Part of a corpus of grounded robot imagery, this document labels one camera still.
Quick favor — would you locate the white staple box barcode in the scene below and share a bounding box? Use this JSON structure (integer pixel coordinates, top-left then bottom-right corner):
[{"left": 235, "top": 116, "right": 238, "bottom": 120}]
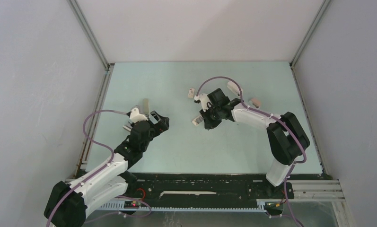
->
[{"left": 192, "top": 115, "right": 203, "bottom": 126}]

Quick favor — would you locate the beige stapler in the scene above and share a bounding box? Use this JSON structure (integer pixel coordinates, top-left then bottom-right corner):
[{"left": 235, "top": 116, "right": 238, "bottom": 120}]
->
[{"left": 142, "top": 98, "right": 150, "bottom": 117}]

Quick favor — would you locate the grey white stapler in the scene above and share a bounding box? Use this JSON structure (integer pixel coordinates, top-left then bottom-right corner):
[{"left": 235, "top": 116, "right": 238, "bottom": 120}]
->
[{"left": 123, "top": 124, "right": 132, "bottom": 132}]

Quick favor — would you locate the small white staple box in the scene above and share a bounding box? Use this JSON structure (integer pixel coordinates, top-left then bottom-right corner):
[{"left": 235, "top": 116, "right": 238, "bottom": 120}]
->
[{"left": 187, "top": 88, "right": 195, "bottom": 99}]

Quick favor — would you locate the small pink stapler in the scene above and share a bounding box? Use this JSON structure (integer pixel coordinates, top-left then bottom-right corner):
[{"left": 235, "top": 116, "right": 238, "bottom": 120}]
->
[{"left": 249, "top": 98, "right": 262, "bottom": 108}]

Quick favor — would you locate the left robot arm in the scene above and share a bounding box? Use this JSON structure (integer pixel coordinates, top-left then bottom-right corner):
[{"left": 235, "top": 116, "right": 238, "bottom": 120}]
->
[{"left": 44, "top": 107, "right": 170, "bottom": 227}]

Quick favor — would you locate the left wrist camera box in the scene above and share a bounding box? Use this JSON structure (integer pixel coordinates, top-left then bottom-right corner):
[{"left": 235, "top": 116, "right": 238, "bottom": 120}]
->
[{"left": 127, "top": 106, "right": 148, "bottom": 123}]

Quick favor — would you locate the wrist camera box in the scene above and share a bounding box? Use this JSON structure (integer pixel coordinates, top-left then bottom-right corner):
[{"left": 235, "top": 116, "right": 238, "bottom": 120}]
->
[
  {"left": 127, "top": 106, "right": 148, "bottom": 123},
  {"left": 194, "top": 93, "right": 213, "bottom": 112}
]

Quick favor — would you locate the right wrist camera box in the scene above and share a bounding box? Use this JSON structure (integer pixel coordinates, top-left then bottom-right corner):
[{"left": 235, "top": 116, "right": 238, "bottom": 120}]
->
[{"left": 194, "top": 93, "right": 213, "bottom": 112}]

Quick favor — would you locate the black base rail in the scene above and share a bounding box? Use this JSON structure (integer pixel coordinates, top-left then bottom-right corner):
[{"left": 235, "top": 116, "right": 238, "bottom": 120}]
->
[{"left": 108, "top": 171, "right": 294, "bottom": 210}]

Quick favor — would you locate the white cable duct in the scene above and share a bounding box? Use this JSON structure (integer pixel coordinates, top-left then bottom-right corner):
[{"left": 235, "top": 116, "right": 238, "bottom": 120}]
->
[{"left": 96, "top": 200, "right": 266, "bottom": 212}]

